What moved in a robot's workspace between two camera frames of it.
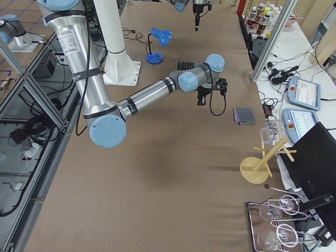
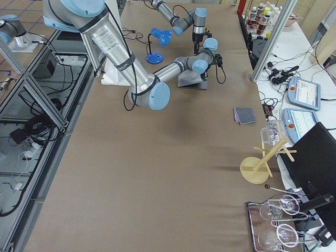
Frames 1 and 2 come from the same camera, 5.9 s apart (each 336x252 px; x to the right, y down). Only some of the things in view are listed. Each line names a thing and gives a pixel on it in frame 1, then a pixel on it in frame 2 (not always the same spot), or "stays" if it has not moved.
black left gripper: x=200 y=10 -> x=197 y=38
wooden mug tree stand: x=255 y=170 stays
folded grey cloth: x=244 y=115 stays
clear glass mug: x=273 y=132 stays
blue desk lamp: x=164 y=35 stays
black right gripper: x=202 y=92 -> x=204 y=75
